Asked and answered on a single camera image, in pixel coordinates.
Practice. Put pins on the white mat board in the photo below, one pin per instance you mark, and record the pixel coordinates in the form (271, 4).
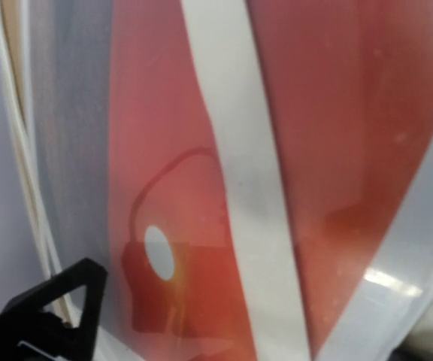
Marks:
(322, 113)

